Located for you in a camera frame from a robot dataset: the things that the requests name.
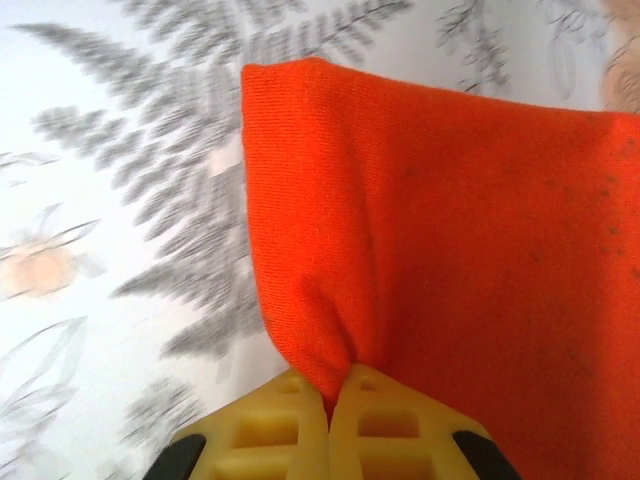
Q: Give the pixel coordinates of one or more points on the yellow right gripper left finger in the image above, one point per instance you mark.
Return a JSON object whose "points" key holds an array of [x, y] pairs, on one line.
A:
{"points": [[270, 435]]}

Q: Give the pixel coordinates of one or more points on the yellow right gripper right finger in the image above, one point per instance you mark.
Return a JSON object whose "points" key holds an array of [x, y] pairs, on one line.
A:
{"points": [[390, 430]]}

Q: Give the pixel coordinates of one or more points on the red-orange t-shirt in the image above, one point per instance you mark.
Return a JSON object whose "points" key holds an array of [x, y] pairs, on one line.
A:
{"points": [[450, 225]]}

